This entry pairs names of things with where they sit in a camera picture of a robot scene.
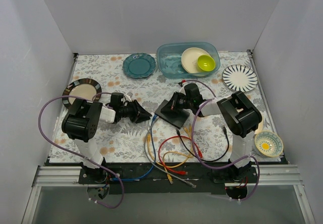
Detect white plate blue stripes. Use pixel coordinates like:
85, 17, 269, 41
222, 65, 258, 92

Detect teal scalloped plate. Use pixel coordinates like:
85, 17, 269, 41
123, 53, 156, 79

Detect grey ethernet cable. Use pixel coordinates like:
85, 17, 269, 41
143, 118, 197, 188

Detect blue ethernet cable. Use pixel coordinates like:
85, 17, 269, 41
111, 114, 160, 182

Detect cream square dish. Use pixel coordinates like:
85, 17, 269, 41
254, 121, 263, 135

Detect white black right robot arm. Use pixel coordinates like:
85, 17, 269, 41
155, 83, 262, 182

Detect yellow ethernet cable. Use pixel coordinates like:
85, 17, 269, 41
145, 133, 190, 169
182, 126, 200, 156
163, 151, 192, 184

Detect brown rimmed cream plate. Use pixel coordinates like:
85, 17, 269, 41
62, 78, 102, 101

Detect yellow flower patterned bowl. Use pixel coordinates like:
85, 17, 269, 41
254, 131, 284, 157

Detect cream plate in tub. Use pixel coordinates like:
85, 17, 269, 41
181, 47, 210, 74

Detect black ethernet cable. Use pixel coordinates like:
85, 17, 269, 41
176, 126, 230, 162

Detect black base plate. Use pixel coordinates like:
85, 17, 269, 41
78, 158, 263, 194

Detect red ethernet cable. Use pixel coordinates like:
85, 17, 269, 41
158, 136, 204, 176

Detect blue transparent plastic tub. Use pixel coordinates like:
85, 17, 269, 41
156, 42, 221, 79

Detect loose yellow ethernet cable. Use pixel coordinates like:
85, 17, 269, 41
145, 133, 190, 169

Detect black network switch box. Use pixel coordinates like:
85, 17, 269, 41
154, 100, 190, 129

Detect aluminium frame rail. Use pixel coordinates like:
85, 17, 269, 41
21, 165, 85, 224

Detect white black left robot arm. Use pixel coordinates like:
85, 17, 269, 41
62, 92, 151, 184

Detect floral patterned table mat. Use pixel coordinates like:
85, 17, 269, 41
49, 52, 281, 163

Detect lime green bowl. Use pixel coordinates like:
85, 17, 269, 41
197, 54, 216, 72

